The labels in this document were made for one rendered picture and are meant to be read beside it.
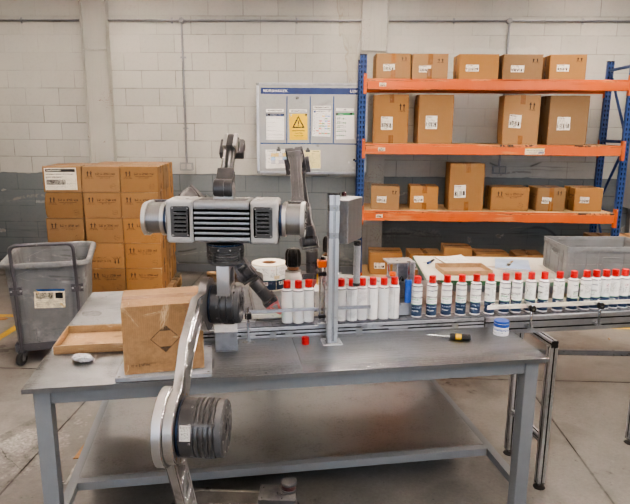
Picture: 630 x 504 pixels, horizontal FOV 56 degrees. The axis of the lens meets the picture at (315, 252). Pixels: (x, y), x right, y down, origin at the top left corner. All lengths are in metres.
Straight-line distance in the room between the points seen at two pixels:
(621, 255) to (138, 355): 3.19
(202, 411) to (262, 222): 0.67
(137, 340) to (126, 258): 3.80
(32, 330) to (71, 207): 1.66
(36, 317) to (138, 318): 2.60
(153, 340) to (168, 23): 5.51
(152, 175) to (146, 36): 2.11
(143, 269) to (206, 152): 1.86
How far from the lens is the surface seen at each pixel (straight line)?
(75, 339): 2.90
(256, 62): 7.20
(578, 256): 4.27
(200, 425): 1.82
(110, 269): 6.18
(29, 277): 4.78
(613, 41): 7.79
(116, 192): 6.05
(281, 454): 3.04
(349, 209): 2.54
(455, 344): 2.75
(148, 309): 2.31
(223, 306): 2.16
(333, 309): 2.64
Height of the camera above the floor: 1.78
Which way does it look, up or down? 12 degrees down
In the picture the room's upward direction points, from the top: straight up
